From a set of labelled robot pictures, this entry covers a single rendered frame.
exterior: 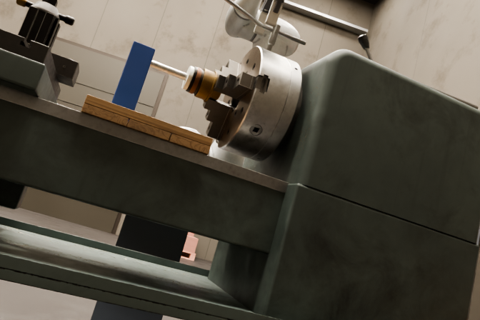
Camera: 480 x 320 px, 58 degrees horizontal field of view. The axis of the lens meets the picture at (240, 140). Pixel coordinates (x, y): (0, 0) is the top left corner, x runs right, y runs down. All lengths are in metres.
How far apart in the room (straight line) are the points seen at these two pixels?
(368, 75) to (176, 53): 8.64
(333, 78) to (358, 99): 0.09
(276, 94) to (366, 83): 0.24
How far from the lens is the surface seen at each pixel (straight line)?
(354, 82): 1.19
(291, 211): 1.06
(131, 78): 1.17
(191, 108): 9.40
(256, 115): 1.12
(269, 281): 1.07
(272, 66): 1.17
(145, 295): 0.90
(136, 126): 1.01
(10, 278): 0.89
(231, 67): 1.33
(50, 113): 1.02
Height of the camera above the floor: 0.71
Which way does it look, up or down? 12 degrees up
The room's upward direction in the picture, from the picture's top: 16 degrees clockwise
